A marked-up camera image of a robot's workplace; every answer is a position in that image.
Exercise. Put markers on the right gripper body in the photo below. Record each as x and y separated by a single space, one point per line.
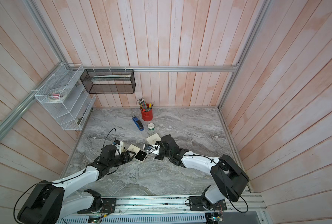
163 152

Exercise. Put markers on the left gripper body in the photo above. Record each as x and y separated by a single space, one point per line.
121 159

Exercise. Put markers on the large cream jewelry box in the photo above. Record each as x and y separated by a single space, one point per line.
153 139

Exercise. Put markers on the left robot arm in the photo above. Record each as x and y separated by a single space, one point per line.
51 201

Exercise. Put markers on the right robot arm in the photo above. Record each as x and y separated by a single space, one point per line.
230 180

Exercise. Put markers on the green sticker roll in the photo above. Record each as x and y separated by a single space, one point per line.
151 126

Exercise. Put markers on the blue stapler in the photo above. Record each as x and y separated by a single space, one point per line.
138 123

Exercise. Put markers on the red pen holder cup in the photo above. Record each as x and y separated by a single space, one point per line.
147 115

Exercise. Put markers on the pens in cup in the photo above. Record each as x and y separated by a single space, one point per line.
145 107

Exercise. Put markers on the tape roll on shelf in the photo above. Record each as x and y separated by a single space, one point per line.
57 96

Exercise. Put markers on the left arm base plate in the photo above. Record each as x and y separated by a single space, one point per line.
107 206

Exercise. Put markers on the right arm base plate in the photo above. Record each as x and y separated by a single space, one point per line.
200 203

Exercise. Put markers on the black mesh wall basket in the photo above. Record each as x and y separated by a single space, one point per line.
109 81

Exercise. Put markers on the white wire wall shelf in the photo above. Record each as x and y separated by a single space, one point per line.
65 98

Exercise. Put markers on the aluminium front rail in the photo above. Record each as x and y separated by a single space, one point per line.
137 205

